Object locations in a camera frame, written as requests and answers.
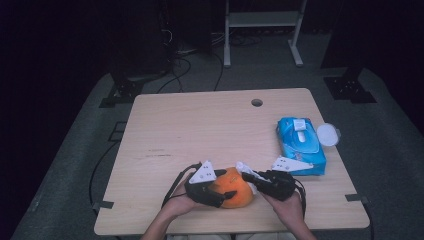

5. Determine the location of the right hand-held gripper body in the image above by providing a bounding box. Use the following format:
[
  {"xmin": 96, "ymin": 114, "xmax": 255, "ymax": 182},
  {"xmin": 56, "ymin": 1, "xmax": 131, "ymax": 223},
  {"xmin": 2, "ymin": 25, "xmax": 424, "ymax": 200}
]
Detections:
[{"xmin": 263, "ymin": 156, "xmax": 314, "ymax": 202}]

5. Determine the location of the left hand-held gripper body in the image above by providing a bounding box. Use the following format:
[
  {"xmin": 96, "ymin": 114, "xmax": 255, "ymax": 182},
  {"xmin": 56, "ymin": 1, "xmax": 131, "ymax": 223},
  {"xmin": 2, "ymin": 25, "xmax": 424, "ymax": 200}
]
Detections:
[{"xmin": 184, "ymin": 160, "xmax": 227, "ymax": 208}]

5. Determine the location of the orange plush toy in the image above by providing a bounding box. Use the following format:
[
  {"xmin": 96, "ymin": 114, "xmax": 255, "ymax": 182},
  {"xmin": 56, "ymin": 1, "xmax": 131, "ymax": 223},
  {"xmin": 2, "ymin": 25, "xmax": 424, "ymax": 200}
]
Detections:
[{"xmin": 209, "ymin": 167, "xmax": 255, "ymax": 210}]

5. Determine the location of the blue wet wipe pack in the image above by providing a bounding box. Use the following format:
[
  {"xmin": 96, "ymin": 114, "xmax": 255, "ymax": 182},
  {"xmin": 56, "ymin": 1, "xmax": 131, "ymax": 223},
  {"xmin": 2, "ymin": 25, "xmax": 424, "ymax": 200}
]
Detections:
[{"xmin": 275, "ymin": 116, "xmax": 328, "ymax": 177}]

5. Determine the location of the person's left hand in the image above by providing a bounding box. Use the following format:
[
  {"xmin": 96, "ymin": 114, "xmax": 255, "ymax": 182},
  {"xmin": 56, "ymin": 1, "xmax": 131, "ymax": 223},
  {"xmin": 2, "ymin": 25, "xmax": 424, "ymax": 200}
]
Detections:
[{"xmin": 161, "ymin": 182, "xmax": 205, "ymax": 221}]

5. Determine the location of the person's right hand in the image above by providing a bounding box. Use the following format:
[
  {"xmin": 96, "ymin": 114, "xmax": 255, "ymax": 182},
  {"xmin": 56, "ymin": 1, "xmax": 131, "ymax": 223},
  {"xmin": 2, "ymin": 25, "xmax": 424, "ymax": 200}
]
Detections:
[{"xmin": 263, "ymin": 191, "xmax": 306, "ymax": 231}]

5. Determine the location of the white round lid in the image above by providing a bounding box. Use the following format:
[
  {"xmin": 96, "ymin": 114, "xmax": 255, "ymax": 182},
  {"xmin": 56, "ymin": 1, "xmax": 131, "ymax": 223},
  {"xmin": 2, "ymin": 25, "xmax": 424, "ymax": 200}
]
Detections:
[{"xmin": 315, "ymin": 121, "xmax": 342, "ymax": 148}]

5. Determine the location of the grey tape piece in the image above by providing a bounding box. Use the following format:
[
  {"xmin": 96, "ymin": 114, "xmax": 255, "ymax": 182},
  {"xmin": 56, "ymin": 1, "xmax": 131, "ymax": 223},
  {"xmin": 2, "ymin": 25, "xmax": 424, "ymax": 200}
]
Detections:
[
  {"xmin": 344, "ymin": 193, "xmax": 370, "ymax": 204},
  {"xmin": 92, "ymin": 200, "xmax": 115, "ymax": 211}
]

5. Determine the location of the black floor cable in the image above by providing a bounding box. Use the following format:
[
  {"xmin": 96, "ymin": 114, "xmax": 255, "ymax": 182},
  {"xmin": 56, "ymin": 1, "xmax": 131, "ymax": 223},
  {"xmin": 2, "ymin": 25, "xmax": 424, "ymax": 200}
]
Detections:
[
  {"xmin": 213, "ymin": 51, "xmax": 224, "ymax": 92},
  {"xmin": 88, "ymin": 141, "xmax": 119, "ymax": 214},
  {"xmin": 156, "ymin": 56, "xmax": 193, "ymax": 94}
]

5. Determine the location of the black stand with base plate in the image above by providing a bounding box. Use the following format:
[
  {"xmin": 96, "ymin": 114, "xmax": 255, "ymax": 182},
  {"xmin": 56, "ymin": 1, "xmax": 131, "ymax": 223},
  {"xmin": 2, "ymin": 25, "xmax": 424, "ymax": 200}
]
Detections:
[
  {"xmin": 98, "ymin": 49, "xmax": 171, "ymax": 108},
  {"xmin": 321, "ymin": 33, "xmax": 378, "ymax": 104}
]

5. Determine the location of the bundle of dark cables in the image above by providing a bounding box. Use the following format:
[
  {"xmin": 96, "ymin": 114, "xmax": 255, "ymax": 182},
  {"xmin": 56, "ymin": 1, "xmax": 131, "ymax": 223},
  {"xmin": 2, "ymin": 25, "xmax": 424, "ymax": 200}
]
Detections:
[{"xmin": 209, "ymin": 31, "xmax": 264, "ymax": 48}]

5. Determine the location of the white metal stand frame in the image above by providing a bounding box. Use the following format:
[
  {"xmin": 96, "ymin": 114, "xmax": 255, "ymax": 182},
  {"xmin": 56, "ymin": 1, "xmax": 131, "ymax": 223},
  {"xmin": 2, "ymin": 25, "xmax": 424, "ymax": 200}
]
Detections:
[{"xmin": 223, "ymin": 0, "xmax": 308, "ymax": 68}]

